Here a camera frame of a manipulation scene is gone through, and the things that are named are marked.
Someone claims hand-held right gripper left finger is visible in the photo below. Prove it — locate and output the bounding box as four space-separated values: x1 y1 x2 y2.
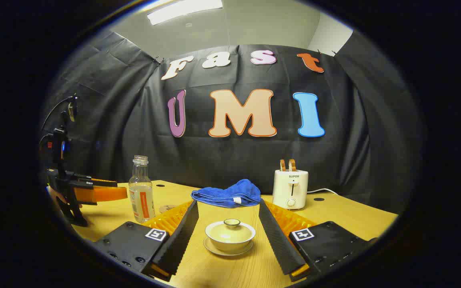
94 199 200 282

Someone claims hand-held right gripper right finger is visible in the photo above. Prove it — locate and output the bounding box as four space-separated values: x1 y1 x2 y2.
259 198 378 282

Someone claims clear glass water bottle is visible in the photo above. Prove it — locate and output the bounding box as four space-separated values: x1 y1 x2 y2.
129 155 156 223

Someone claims white porcelain teacup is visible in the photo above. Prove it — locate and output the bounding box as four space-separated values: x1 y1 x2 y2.
205 224 256 252

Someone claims white teacup lid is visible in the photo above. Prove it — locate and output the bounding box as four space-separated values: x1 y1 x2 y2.
208 218 255 241

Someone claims white saucer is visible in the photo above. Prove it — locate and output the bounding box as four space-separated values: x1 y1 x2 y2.
203 237 254 256

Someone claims cream toaster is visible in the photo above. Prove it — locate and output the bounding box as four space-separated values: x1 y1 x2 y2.
272 169 309 210

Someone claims blue towel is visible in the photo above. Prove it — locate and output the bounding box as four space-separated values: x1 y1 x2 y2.
191 178 262 208

